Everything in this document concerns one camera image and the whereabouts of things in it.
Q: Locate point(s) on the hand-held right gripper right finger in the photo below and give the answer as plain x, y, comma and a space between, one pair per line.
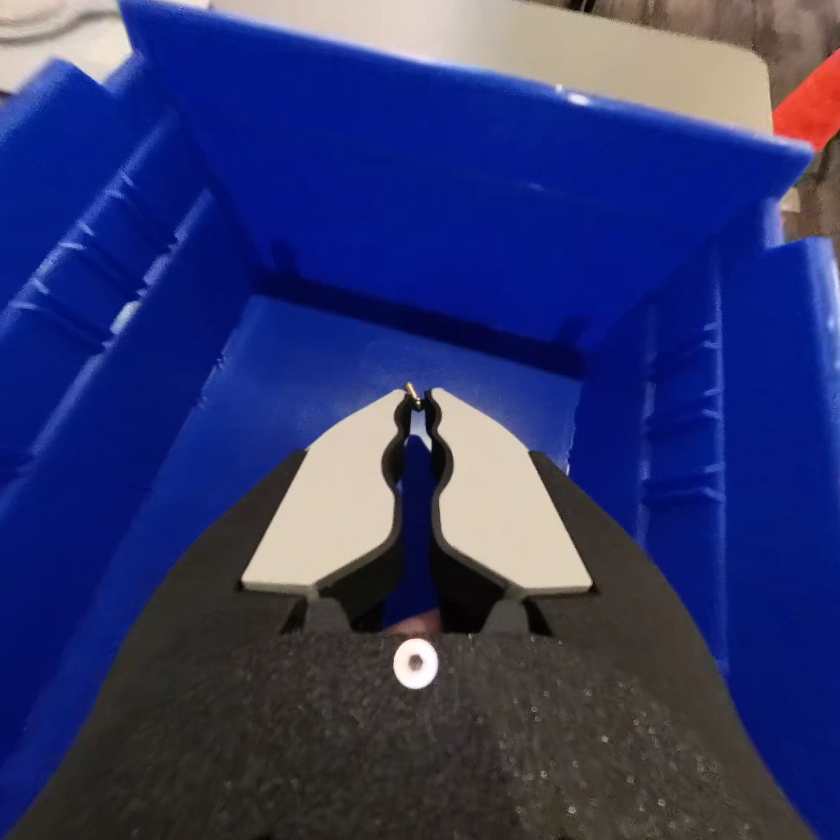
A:
512, 512

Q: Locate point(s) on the blue divided plastic bin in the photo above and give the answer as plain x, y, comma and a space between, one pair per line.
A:
426, 216

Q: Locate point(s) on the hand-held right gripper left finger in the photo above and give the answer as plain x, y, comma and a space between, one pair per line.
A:
328, 512

